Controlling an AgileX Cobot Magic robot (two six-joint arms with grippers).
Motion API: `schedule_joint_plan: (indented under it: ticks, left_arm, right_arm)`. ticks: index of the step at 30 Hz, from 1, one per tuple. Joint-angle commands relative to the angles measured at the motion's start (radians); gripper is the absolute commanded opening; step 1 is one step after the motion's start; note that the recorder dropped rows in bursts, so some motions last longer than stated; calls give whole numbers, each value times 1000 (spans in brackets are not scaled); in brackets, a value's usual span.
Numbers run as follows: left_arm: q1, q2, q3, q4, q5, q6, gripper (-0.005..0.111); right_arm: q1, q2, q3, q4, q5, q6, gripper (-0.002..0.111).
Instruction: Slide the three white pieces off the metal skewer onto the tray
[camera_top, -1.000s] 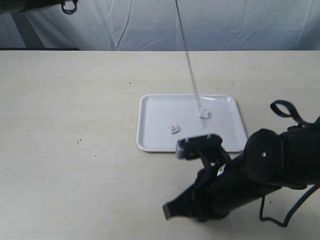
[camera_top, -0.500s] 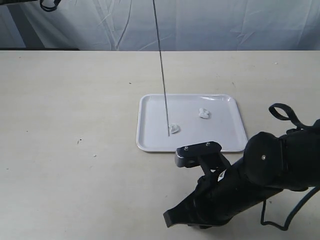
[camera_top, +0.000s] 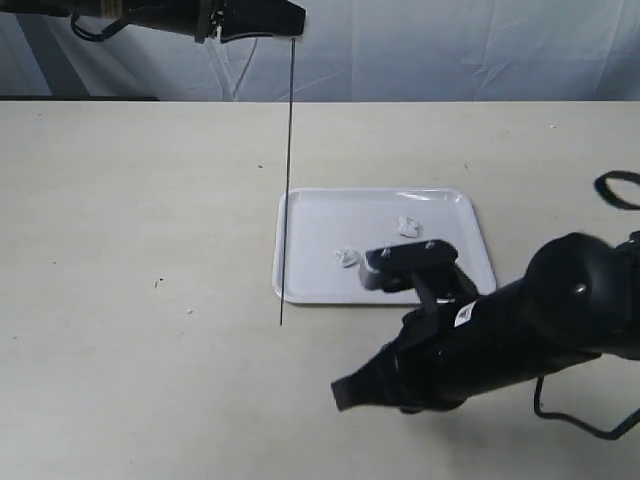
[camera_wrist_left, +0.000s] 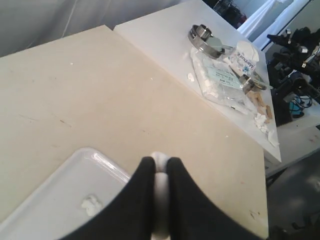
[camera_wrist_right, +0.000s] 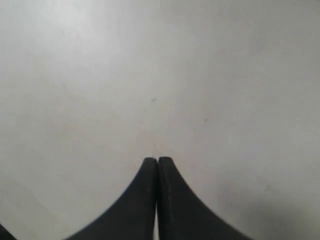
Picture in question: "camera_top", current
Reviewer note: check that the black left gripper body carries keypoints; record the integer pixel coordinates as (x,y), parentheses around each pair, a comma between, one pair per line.
(197,19)

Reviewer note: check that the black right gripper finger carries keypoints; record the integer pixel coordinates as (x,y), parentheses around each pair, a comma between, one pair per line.
(377,383)

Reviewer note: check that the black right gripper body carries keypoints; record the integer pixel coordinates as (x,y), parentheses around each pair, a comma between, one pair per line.
(447,356)

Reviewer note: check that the thin metal skewer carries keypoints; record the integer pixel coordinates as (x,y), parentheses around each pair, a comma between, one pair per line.
(288,171)

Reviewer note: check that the white marshmallow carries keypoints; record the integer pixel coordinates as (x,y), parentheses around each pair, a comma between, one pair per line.
(408,227)
(347,257)

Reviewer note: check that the white marshmallow top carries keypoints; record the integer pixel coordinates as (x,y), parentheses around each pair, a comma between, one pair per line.
(408,227)

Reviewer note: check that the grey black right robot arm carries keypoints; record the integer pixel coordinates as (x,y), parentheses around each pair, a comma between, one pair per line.
(577,301)

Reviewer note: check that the white backdrop curtain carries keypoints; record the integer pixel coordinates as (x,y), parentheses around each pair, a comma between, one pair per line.
(351,51)

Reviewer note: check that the white plastic tray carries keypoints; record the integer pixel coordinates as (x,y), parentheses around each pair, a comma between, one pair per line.
(314,224)

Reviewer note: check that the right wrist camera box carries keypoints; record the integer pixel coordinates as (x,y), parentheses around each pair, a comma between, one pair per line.
(371,276)

